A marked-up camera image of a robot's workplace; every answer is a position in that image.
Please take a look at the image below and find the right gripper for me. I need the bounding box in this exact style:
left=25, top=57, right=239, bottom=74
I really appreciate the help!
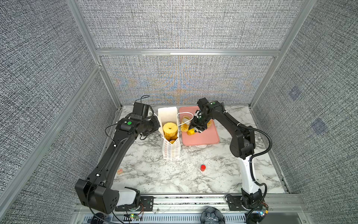
left=188, top=114, right=211, bottom=132

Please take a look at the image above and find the white printed paper bag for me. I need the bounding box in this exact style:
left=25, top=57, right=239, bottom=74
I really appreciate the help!
left=157, top=107, right=193, bottom=160

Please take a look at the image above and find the striped croissant bread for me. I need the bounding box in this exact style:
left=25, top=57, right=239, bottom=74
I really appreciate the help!
left=180, top=117, right=190, bottom=133

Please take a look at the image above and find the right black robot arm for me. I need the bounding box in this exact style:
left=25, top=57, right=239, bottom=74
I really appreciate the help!
left=189, top=98, right=272, bottom=210

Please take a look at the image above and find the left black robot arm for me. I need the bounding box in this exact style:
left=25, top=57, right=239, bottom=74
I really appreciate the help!
left=75, top=116, right=160, bottom=214

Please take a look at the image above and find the small yellow bread roll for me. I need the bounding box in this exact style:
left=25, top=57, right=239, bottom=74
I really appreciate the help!
left=187, top=128, right=196, bottom=135

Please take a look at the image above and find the pink plastic tray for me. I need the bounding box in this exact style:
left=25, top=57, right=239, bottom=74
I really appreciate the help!
left=179, top=106, right=220, bottom=146

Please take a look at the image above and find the black round fan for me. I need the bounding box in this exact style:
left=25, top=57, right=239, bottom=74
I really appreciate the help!
left=200, top=207, right=226, bottom=224

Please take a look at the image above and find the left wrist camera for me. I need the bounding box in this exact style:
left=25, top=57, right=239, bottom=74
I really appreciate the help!
left=130, top=102, right=154, bottom=120

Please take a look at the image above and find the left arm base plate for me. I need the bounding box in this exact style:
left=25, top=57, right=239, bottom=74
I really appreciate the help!
left=140, top=196, right=155, bottom=211

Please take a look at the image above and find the aluminium front rail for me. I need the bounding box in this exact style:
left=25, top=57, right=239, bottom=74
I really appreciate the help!
left=142, top=194, right=308, bottom=213

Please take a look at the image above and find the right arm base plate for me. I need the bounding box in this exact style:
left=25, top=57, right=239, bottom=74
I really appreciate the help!
left=224, top=195, right=246, bottom=211

